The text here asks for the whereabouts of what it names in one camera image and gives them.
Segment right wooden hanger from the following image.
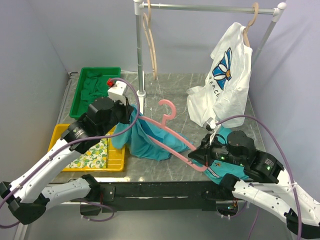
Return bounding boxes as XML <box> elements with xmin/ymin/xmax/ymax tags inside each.
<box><xmin>242</xmin><ymin>2</ymin><xmax>259</xmax><ymax>48</ymax></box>

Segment teal folded shorts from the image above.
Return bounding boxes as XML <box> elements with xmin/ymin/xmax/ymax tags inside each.
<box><xmin>203</xmin><ymin>126</ymin><xmax>249</xmax><ymax>185</ymax></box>

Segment metal clothes rack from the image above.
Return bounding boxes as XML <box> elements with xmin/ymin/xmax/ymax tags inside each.
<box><xmin>134</xmin><ymin>0</ymin><xmax>287</xmax><ymax>114</ymax></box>

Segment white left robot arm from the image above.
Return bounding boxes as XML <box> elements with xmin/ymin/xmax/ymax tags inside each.
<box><xmin>0</xmin><ymin>97</ymin><xmax>134</xmax><ymax>225</ymax></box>

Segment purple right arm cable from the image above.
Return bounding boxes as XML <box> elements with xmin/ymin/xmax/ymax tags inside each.
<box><xmin>214</xmin><ymin>114</ymin><xmax>304</xmax><ymax>240</ymax></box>

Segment yellow plastic tray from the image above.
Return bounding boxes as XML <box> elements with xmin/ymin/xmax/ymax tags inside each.
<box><xmin>62</xmin><ymin>138</ymin><xmax>126</xmax><ymax>173</ymax></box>

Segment lemon print cloth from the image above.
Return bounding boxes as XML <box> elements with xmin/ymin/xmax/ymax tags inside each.
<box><xmin>66</xmin><ymin>138</ymin><xmax>109</xmax><ymax>169</ymax></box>

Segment left wooden hanger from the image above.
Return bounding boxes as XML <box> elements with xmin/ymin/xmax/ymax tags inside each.
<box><xmin>142</xmin><ymin>0</ymin><xmax>158</xmax><ymax>80</ymax></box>

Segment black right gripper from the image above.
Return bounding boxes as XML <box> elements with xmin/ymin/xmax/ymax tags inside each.
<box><xmin>186</xmin><ymin>132</ymin><xmax>244</xmax><ymax>166</ymax></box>

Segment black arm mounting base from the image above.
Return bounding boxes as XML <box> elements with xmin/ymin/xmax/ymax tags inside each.
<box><xmin>82</xmin><ymin>181</ymin><xmax>248</xmax><ymax>218</ymax></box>

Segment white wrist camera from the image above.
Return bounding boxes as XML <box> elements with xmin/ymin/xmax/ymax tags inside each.
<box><xmin>204</xmin><ymin>118</ymin><xmax>220</xmax><ymax>132</ymax></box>
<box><xmin>106</xmin><ymin>78</ymin><xmax>128</xmax><ymax>104</ymax></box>

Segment dark green cloth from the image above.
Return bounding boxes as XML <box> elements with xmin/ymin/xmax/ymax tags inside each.
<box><xmin>80</xmin><ymin>71</ymin><xmax>110</xmax><ymax>105</ymax></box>

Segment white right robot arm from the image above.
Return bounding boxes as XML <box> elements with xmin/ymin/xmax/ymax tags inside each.
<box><xmin>188</xmin><ymin>130</ymin><xmax>320</xmax><ymax>240</ymax></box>

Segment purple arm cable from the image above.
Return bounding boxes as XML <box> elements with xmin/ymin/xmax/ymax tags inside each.
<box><xmin>214</xmin><ymin>114</ymin><xmax>304</xmax><ymax>240</ymax></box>
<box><xmin>0</xmin><ymin>77</ymin><xmax>140</xmax><ymax>228</ymax></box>

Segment white daisy print t shirt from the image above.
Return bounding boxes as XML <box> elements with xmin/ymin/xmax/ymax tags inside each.
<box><xmin>187</xmin><ymin>22</ymin><xmax>253</xmax><ymax>128</ymax></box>

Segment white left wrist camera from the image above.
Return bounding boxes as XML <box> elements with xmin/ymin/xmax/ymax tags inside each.
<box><xmin>106</xmin><ymin>78</ymin><xmax>128</xmax><ymax>104</ymax></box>

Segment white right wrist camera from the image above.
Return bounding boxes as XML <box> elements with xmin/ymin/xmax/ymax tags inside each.
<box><xmin>204</xmin><ymin>118</ymin><xmax>220</xmax><ymax>132</ymax></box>

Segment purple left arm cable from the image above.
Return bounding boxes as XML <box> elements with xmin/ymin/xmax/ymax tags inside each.
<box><xmin>0</xmin><ymin>77</ymin><xmax>140</xmax><ymax>228</ymax></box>

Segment green plastic tray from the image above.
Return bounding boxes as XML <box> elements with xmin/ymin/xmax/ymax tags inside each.
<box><xmin>69</xmin><ymin>66</ymin><xmax>121</xmax><ymax>119</ymax></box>

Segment wooden hanger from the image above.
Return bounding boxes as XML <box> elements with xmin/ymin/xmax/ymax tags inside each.
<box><xmin>242</xmin><ymin>2</ymin><xmax>259</xmax><ymax>48</ymax></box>
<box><xmin>142</xmin><ymin>0</ymin><xmax>158</xmax><ymax>80</ymax></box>

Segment pink plastic hanger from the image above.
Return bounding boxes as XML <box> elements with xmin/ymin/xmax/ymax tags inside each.
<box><xmin>138</xmin><ymin>99</ymin><xmax>210</xmax><ymax>173</ymax></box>

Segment light blue t shirt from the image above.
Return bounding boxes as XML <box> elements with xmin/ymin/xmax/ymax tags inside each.
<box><xmin>111</xmin><ymin>119</ymin><xmax>190</xmax><ymax>161</ymax></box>

